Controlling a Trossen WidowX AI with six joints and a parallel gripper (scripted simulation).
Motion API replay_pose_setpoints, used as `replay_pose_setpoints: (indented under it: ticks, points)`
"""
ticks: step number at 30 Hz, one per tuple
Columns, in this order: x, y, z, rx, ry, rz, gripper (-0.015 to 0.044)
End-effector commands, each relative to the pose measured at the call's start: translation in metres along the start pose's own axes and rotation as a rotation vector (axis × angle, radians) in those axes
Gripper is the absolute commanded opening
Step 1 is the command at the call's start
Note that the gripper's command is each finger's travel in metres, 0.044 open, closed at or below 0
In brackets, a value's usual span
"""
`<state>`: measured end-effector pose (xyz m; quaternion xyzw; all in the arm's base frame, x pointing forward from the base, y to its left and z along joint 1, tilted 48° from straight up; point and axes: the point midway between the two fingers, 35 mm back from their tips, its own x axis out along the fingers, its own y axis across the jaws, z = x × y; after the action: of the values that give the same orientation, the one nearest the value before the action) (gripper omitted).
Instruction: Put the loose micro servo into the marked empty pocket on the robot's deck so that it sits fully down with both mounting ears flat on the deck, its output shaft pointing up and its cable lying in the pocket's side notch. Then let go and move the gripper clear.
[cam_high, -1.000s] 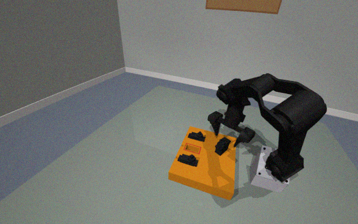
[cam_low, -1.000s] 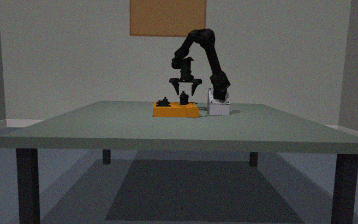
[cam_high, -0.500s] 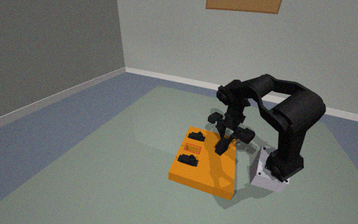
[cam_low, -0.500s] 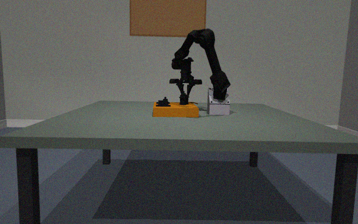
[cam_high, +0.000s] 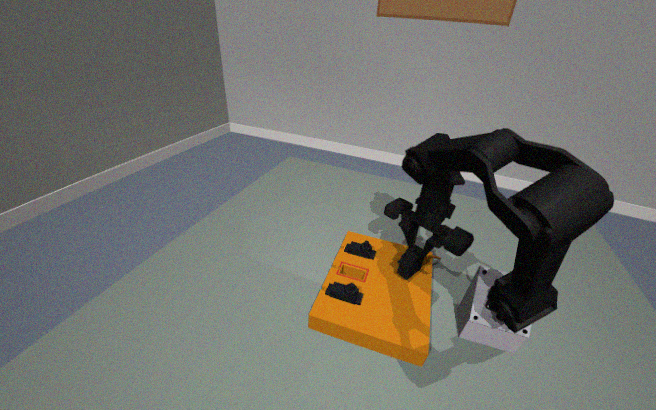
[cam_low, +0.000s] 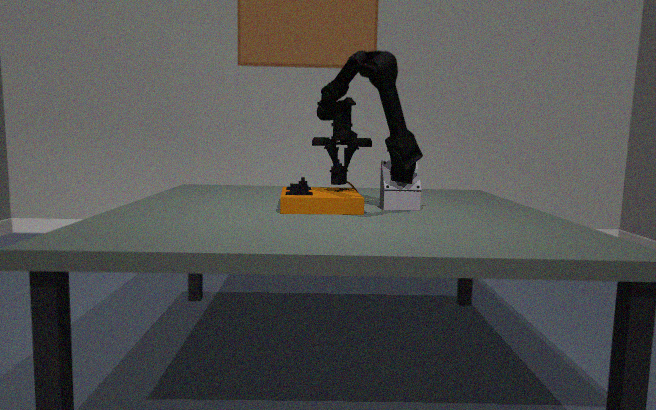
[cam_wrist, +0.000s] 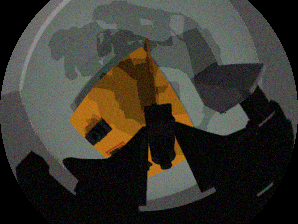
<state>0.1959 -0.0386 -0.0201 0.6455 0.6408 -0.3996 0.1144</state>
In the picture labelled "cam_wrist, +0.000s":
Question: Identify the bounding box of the orange flat rectangular deck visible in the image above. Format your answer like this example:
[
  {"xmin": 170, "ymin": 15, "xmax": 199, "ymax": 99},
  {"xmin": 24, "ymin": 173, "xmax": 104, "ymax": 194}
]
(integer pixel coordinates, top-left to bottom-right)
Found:
[{"xmin": 71, "ymin": 47, "xmax": 194, "ymax": 157}]

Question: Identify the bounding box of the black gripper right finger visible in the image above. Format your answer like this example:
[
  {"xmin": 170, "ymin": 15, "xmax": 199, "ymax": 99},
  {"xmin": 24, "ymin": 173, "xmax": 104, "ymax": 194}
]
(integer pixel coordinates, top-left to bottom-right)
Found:
[{"xmin": 176, "ymin": 121, "xmax": 259, "ymax": 193}]

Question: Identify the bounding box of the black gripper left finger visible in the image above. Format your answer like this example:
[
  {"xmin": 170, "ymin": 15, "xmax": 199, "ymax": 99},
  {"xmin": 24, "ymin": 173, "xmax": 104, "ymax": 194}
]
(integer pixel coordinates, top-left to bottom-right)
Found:
[{"xmin": 63, "ymin": 127, "xmax": 149, "ymax": 206}]

